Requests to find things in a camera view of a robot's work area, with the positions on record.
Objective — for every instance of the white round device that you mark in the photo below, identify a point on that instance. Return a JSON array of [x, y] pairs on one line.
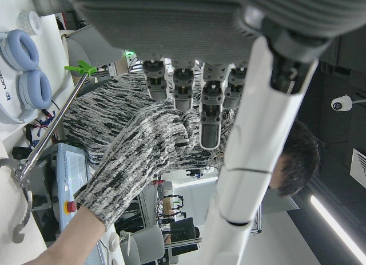
[[114, 241]]

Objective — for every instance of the person in knit sweater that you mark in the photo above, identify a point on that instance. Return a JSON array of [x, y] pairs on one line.
[[128, 150]]

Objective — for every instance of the ceiling light strip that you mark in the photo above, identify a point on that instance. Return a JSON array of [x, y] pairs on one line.
[[337, 230]]

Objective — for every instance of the white security camera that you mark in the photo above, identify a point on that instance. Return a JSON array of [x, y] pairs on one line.
[[341, 102]]

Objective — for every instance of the black monitor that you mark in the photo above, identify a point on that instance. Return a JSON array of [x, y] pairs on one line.
[[183, 227]]

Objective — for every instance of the white tape roll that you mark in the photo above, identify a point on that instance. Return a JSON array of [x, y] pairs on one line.
[[30, 21]]

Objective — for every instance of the light blue headphones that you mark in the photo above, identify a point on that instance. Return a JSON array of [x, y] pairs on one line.
[[25, 50]]

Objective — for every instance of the person bare forearm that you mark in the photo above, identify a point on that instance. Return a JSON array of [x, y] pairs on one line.
[[74, 236]]

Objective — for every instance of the grey cylindrical arm link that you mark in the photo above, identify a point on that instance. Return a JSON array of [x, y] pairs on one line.
[[48, 1]]

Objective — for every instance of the grey office chair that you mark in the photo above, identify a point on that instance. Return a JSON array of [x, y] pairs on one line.
[[145, 243]]

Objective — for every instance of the left grey white robot hand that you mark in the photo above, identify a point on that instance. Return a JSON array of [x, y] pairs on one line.
[[171, 19]]

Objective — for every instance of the blue teach pendant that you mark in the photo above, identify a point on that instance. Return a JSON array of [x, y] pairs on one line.
[[71, 167]]

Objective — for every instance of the white air vent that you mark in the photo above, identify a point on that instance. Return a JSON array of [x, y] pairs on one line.
[[359, 167]]

